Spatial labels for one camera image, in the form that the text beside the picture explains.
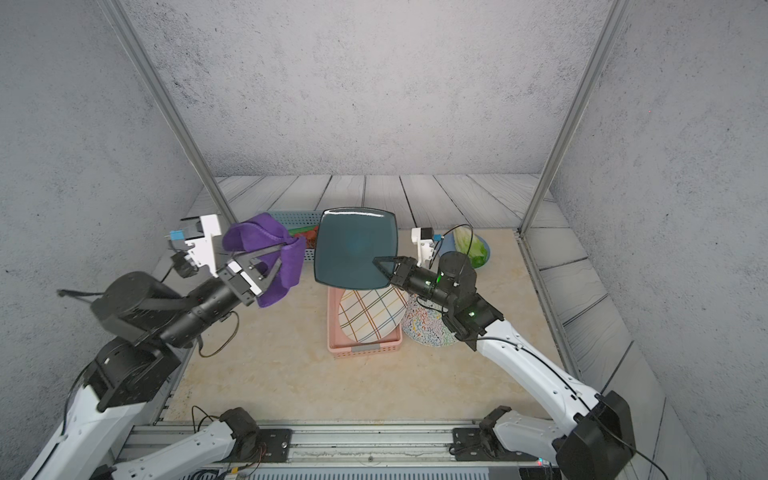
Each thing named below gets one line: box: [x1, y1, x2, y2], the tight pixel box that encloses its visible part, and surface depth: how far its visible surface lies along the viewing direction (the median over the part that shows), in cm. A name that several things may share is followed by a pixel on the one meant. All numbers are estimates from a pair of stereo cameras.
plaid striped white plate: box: [338, 285, 409, 344], surface depth 94 cm
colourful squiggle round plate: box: [402, 294, 457, 347], surface depth 95 cm
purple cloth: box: [222, 213, 306, 308], surface depth 47 cm
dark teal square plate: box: [313, 207, 399, 290], surface depth 68 cm
